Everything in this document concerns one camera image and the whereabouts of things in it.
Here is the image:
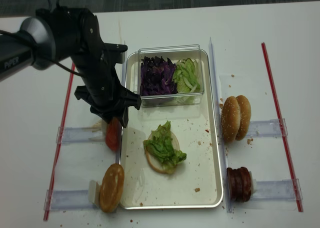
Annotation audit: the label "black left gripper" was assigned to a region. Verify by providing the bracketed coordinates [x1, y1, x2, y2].
[35, 7, 142, 128]

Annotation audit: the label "white left bun pusher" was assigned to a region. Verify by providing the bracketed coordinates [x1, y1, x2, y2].
[88, 180, 101, 208]

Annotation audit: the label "shredded purple cabbage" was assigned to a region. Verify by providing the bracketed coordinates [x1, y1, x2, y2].
[140, 56, 177, 96]

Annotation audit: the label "red right rail strip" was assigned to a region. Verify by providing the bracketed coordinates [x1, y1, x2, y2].
[261, 42, 304, 213]

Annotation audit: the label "sesame bun half inner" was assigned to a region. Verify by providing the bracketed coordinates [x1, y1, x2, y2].
[221, 96, 241, 143]

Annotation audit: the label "sesame bun half outer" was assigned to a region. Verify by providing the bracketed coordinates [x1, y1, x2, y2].
[235, 95, 252, 141]

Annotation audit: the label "sesame bun half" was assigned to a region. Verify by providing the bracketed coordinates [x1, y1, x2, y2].
[235, 95, 252, 141]
[221, 96, 241, 143]

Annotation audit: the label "clear patty track holder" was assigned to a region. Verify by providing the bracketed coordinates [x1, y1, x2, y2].
[250, 179, 303, 201]

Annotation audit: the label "red rail strip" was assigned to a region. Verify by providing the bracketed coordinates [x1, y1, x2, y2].
[43, 74, 74, 222]
[261, 42, 304, 213]

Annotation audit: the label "clear right long rail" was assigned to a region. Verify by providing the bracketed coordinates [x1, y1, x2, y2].
[208, 37, 234, 214]

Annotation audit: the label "bun bottom on tray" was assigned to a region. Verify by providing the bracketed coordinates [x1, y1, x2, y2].
[145, 130, 181, 174]

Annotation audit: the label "green lettuce leaf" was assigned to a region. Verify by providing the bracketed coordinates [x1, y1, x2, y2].
[142, 120, 188, 168]

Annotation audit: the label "clear bun track holder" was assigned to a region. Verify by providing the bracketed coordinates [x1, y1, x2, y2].
[245, 119, 288, 138]
[43, 190, 98, 211]

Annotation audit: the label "white metal tray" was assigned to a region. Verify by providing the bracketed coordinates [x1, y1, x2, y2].
[116, 50, 224, 210]

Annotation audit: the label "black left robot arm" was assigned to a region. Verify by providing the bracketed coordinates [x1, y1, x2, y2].
[0, 6, 142, 127]

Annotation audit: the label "red left rail strip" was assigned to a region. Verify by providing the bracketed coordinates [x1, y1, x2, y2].
[43, 74, 74, 222]

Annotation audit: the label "clear plastic salad box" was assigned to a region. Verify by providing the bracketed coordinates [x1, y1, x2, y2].
[136, 44, 205, 107]

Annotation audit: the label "red tomato slice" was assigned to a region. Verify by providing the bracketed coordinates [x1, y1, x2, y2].
[105, 118, 119, 152]

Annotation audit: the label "clear left bun track holder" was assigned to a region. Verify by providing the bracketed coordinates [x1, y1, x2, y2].
[43, 190, 98, 211]

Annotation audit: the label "shredded green lettuce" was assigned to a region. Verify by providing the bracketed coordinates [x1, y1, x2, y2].
[172, 58, 201, 93]

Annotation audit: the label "dark meat patty slices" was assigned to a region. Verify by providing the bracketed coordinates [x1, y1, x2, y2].
[226, 167, 253, 203]

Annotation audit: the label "white patty pusher block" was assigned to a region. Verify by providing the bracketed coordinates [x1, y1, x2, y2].
[249, 171, 257, 197]

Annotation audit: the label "toasted bun top left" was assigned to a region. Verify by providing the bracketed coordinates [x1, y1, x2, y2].
[99, 164, 125, 213]

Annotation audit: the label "clear tomato track holder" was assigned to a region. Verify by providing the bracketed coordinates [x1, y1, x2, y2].
[61, 127, 105, 144]

